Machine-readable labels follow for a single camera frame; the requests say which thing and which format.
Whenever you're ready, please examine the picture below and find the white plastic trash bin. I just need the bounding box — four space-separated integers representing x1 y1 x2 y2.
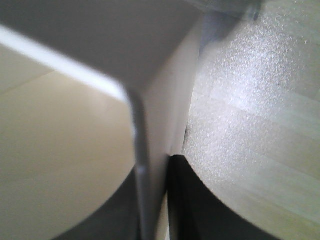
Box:
0 0 203 240

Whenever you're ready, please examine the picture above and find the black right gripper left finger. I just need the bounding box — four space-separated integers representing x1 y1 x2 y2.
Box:
58 170 140 240

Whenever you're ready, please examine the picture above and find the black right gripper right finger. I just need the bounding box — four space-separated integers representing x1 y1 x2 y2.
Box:
166 155 275 240

